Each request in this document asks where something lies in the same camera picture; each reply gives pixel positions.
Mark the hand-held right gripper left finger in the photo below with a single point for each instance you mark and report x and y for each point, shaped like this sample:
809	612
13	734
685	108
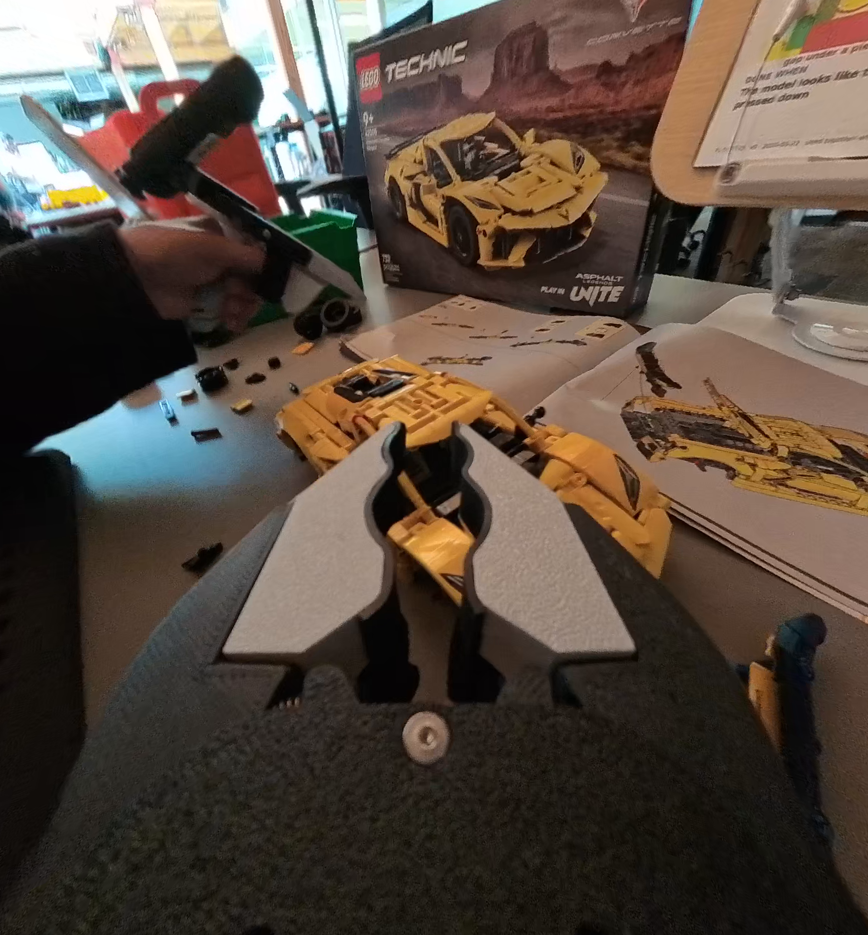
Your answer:
310	577

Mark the person's left hand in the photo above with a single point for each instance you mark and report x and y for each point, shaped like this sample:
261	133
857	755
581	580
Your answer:
185	270

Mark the grey desk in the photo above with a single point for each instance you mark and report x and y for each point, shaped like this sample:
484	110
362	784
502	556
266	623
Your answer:
149	497

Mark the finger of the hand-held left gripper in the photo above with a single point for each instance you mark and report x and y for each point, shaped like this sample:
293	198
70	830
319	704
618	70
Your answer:
83	157
317	274

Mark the pile of black yellow bricks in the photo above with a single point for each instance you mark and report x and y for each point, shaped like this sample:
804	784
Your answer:
242	406

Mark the red plastic bin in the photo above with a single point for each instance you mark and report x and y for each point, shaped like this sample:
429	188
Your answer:
244	168

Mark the toy car set box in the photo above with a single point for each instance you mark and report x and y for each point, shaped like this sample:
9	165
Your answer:
551	73

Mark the green plastic bin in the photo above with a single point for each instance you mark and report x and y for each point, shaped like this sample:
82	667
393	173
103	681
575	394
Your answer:
324	234

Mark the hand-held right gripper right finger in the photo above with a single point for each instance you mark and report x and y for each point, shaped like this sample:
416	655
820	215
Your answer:
551	577

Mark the person's left forearm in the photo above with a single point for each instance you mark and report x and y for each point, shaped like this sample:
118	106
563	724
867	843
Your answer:
54	329

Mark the small black pin brick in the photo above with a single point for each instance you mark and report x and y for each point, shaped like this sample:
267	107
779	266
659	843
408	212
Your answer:
201	556

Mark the yellow toy brick car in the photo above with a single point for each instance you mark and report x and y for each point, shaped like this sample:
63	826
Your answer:
405	394

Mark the building instruction booklet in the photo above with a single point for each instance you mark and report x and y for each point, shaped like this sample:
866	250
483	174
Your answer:
609	387

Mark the printed instruction card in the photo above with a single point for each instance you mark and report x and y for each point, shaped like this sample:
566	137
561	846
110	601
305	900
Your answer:
806	109

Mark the black toy tire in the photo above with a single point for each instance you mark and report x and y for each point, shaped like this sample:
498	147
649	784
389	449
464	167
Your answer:
211	380
343	314
308	325

